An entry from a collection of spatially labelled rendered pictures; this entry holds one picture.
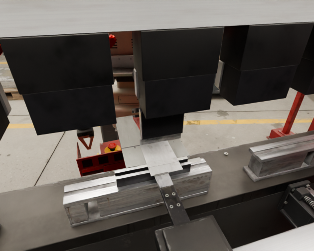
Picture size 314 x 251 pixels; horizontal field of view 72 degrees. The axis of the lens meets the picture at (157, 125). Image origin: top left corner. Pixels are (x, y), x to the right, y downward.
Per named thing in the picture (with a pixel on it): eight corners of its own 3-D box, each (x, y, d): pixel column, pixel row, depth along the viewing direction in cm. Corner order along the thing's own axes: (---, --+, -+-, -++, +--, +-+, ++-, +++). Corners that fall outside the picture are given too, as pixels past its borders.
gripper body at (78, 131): (77, 137, 86) (73, 120, 84) (77, 129, 96) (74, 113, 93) (93, 134, 88) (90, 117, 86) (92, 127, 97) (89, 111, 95)
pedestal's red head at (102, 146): (123, 157, 110) (120, 128, 100) (130, 180, 98) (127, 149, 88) (82, 166, 105) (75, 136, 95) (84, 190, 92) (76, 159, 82)
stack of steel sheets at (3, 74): (65, 72, 368) (63, 65, 362) (54, 86, 316) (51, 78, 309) (2, 74, 360) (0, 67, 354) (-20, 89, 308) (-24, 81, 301)
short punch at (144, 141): (179, 135, 55) (181, 102, 49) (182, 140, 53) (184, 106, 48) (140, 142, 52) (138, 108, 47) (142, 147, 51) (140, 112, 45)
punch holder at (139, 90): (195, 93, 53) (203, 20, 44) (211, 109, 47) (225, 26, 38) (135, 101, 50) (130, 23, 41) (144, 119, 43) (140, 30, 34)
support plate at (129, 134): (162, 113, 82) (162, 110, 82) (189, 157, 61) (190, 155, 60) (114, 120, 78) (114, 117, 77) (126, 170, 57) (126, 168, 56)
